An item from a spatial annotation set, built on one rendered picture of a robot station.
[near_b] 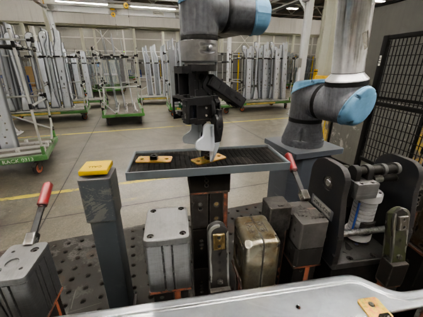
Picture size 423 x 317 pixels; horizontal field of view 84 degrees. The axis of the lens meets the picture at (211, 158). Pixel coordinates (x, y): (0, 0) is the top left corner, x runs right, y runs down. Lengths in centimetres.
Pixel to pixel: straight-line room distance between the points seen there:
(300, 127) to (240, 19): 48
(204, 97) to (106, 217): 36
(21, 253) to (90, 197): 15
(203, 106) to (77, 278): 75
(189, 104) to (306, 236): 36
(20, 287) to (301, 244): 51
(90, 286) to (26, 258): 44
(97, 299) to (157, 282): 46
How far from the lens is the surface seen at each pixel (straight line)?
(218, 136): 52
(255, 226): 49
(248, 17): 55
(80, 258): 108
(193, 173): 52
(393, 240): 64
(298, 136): 90
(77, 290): 97
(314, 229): 55
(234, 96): 55
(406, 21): 320
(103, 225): 65
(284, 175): 92
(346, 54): 79
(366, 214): 67
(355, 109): 79
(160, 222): 45
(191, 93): 50
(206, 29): 50
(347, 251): 68
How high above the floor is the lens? 137
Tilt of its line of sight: 21 degrees down
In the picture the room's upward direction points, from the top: straight up
